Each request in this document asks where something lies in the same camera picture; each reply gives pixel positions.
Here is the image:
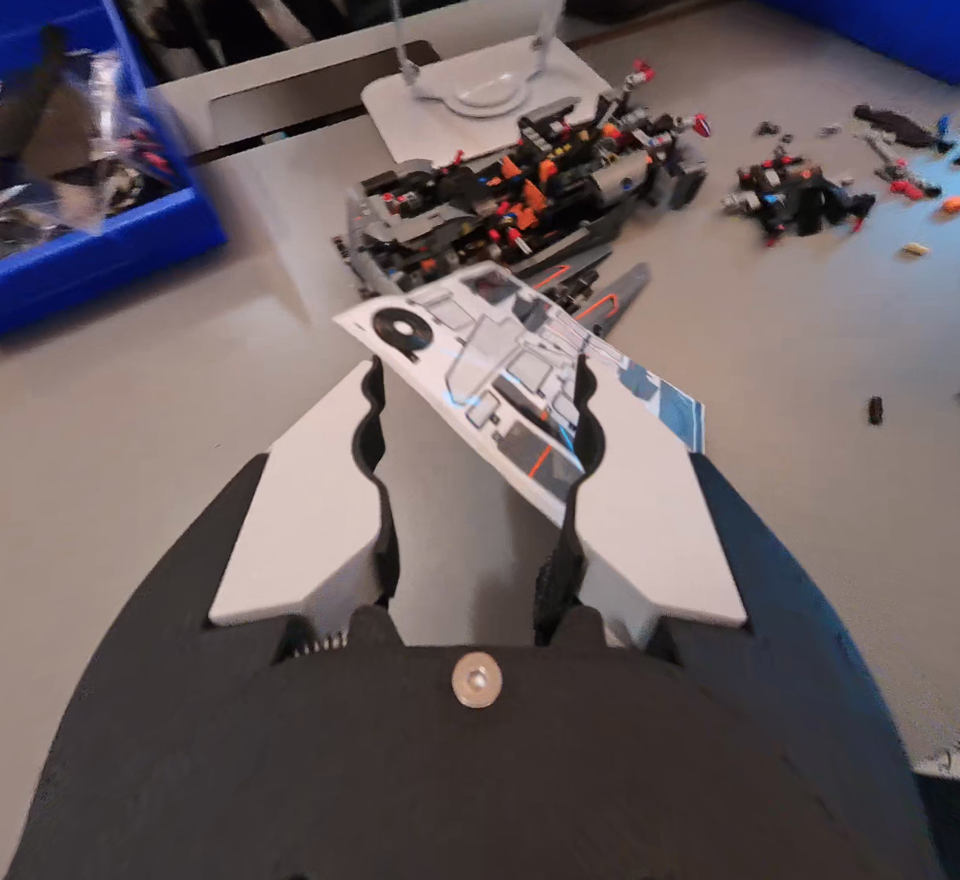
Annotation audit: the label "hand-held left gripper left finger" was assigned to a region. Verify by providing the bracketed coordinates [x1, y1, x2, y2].
[207, 359, 401, 627]

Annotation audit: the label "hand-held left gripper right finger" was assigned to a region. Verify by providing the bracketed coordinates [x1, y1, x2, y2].
[532, 355, 753, 648]

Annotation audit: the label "white sticker sheet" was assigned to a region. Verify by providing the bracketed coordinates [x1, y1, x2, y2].
[333, 261, 708, 528]

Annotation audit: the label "black grey lego subassembly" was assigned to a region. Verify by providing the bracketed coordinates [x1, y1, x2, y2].
[720, 156, 879, 248]

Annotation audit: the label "lego car chassis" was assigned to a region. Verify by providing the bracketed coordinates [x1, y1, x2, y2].
[333, 58, 710, 296]

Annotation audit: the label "black lego panel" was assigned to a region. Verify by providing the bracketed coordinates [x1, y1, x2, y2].
[853, 103, 940, 151]

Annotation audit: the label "grey lego wing assembly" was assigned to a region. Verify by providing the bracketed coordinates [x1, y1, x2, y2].
[525, 261, 652, 339]

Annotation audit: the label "scattered lego pieces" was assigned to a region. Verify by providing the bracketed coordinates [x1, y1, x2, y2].
[753, 111, 960, 221]

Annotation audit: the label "clear plastic bags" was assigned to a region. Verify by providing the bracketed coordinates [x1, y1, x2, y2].
[0, 25, 181, 239]

